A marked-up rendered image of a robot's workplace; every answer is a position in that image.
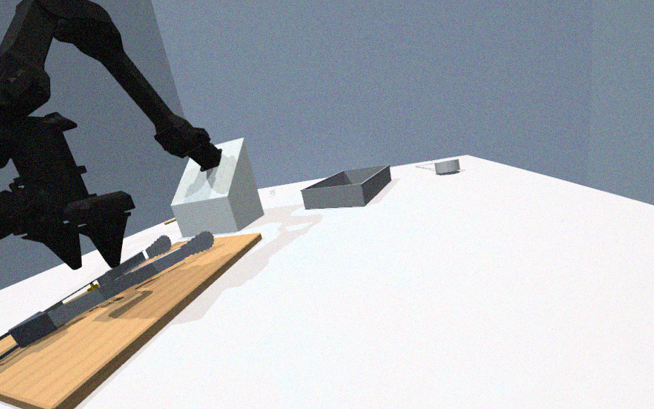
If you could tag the grey rectangular roasting tin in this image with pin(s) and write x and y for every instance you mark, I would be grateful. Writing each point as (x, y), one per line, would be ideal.
(350, 188)

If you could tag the light wooden board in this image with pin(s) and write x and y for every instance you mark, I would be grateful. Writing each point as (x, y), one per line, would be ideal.
(64, 367)

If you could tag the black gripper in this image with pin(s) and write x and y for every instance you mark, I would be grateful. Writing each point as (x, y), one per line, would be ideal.
(105, 216)

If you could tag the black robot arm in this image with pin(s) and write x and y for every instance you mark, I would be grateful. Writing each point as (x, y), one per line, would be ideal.
(25, 86)

